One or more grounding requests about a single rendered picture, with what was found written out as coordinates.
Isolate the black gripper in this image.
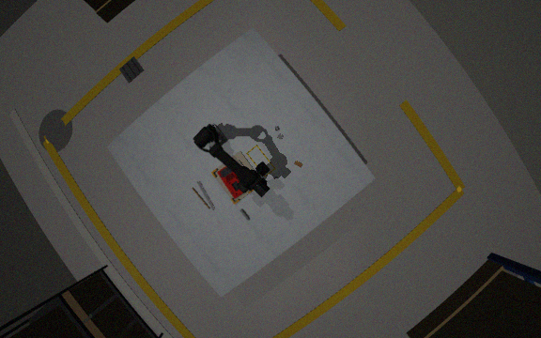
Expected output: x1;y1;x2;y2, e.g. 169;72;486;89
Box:
237;161;270;193

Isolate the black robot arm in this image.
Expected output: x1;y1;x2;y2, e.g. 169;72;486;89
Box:
193;124;270;197

